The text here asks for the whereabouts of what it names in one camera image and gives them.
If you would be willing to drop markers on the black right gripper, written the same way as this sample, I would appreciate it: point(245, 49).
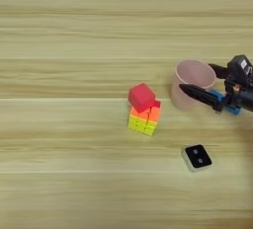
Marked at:
point(243, 99)

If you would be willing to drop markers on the red cube block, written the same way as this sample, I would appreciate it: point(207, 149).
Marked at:
point(141, 97)

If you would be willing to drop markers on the colourful puzzle cube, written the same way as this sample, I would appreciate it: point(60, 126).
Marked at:
point(145, 121)

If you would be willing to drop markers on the pink plastic cup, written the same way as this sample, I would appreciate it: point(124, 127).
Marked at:
point(190, 85)

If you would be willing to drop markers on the blue rectangular block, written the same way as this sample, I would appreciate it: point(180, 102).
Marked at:
point(230, 107)

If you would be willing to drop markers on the black white square device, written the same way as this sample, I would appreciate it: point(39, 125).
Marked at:
point(197, 157)

